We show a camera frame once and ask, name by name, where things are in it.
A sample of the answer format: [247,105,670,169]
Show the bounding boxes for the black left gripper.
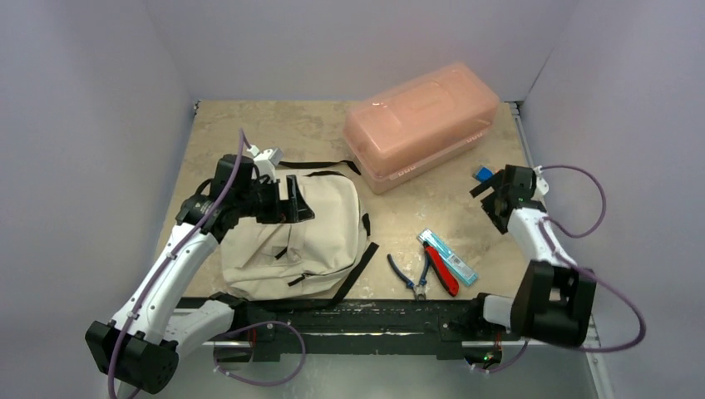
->
[235,175,313,224]

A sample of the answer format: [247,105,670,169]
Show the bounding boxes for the beige canvas backpack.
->
[220,162,378,305]

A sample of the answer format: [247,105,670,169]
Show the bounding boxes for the teal pencil pack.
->
[417,229,478,287]

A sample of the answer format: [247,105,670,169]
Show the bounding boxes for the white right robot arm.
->
[466,165,596,347]

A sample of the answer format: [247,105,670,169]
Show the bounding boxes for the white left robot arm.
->
[85,155,314,397]

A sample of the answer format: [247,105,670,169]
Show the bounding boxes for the orange blue small item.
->
[473,166,494,183]

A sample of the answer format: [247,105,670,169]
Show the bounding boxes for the translucent pink plastic box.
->
[343,62,500,194]

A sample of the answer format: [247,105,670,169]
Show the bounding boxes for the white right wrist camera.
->
[533,165,550,198]

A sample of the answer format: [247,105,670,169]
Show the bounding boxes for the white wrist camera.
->
[247,145,283,184]
[533,165,550,198]

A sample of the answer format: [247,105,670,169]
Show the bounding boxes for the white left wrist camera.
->
[247,145,283,184]

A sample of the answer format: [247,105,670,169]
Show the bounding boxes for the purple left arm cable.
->
[107,129,252,399]

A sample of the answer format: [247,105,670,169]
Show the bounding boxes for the red handled cutter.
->
[422,241,460,297]

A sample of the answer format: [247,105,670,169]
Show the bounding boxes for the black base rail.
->
[175,297,521,362]

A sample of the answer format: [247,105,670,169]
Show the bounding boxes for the blue handled pliers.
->
[386,253,431,301]

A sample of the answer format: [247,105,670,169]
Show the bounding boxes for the aluminium frame rail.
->
[506,101,614,398]

